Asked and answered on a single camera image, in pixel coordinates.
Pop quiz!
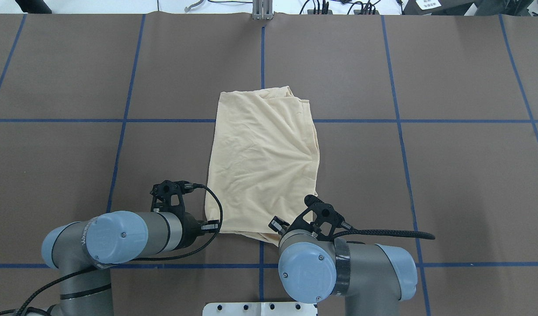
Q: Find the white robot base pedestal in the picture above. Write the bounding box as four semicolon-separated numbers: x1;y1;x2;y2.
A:
202;302;318;316

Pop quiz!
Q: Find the beige long sleeve graphic shirt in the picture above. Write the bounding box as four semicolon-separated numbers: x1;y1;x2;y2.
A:
205;86;320;245

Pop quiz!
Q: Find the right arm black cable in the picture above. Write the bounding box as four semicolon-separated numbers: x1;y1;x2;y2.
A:
332;228;436;242

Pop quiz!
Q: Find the aluminium frame post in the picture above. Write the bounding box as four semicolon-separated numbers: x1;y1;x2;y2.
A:
252;0;274;21

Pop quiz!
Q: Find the orange black usb hub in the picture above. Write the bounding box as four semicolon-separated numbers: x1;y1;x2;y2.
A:
302;0;332;15
348;0;381;15

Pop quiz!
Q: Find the lower orange black usb hub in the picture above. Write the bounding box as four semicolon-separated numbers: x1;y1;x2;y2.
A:
348;0;381;15

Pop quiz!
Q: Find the upper orange black usb hub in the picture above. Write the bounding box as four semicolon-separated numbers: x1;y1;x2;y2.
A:
302;0;332;15

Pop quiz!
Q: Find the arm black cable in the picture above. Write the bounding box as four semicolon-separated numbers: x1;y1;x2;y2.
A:
0;182;224;316
332;228;436;242

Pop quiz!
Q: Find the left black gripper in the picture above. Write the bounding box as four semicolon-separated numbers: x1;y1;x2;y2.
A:
150;180;220;251

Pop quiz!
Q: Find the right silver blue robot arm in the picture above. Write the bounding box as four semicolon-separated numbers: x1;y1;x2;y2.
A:
268;195;423;316

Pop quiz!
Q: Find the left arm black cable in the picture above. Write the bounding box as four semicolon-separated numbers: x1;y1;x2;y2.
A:
0;182;224;316

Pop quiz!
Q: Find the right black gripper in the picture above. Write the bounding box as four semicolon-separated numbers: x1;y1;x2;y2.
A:
268;194;353;241

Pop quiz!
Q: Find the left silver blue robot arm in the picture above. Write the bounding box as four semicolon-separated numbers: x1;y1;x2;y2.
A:
17;180;223;316

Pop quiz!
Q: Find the black labelled box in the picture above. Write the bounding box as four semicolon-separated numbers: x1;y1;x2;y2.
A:
402;0;474;15

